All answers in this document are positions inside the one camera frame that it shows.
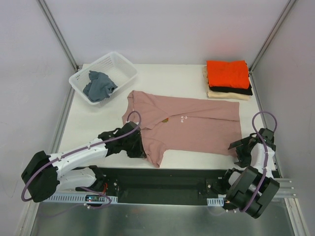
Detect aluminium frame post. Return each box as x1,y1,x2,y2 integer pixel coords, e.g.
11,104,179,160
36,0,79,71
249,0,297,71

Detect white cable duct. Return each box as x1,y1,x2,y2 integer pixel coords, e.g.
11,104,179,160
206,195,229,207
44,193,118,204

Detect beige folded t shirt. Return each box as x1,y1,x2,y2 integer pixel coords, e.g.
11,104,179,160
202,66,252,101

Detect orange folded t shirt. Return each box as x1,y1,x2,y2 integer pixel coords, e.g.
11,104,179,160
206,60,250,89

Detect left aluminium frame post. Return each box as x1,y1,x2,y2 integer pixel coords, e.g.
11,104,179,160
36,0,79,71

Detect right white cable duct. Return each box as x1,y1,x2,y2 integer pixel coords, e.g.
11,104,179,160
206,195,229,207

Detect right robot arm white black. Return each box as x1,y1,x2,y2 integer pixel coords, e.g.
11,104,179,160
221,128,280,219

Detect right aluminium frame post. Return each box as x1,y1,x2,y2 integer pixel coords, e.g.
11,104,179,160
249,0,297,71

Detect white plastic laundry basket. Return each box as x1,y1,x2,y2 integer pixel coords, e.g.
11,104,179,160
69,52,138,107

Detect black folded t shirt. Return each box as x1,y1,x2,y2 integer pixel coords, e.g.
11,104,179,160
209,84,253,95

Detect blue grey t shirt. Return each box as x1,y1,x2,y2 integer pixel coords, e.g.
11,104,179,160
83,70,118,102

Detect aluminium rail profile front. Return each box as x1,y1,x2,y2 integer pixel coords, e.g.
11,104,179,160
31,172,300,197

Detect pink t shirt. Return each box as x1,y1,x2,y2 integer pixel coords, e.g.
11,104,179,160
122,90,242,167

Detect left white cable duct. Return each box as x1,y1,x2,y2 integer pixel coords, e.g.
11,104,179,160
44,193,118,204

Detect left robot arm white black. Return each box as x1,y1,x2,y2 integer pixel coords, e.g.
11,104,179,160
21,121,146,203

